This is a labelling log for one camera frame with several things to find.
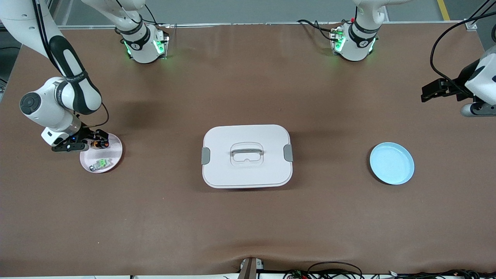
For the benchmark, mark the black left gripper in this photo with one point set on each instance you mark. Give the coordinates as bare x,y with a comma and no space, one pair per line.
458,84

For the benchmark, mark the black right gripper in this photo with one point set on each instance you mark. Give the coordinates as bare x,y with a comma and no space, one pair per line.
87,135

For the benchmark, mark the orange and black switch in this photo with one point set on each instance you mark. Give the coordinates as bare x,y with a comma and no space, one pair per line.
100,144

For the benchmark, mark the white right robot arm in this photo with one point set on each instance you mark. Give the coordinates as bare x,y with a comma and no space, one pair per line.
42,108

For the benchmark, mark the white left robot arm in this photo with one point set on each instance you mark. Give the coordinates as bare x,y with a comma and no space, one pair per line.
356,46

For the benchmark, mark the grey box latch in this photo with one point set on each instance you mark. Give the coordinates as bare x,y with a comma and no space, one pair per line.
205,155
288,152

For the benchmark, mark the white lidded box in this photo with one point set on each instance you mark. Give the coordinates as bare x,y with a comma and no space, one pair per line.
248,174

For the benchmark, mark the pink round plate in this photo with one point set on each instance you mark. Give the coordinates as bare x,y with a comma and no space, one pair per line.
112,155

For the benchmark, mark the light blue round plate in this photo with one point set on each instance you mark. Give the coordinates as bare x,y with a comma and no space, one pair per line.
391,162

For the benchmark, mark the green and grey switch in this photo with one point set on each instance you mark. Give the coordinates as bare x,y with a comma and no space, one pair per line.
101,164

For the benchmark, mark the silver table edge rail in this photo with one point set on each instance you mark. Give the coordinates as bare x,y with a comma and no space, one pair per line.
252,24

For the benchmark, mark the grey table edge bracket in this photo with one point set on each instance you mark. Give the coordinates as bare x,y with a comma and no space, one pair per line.
248,269

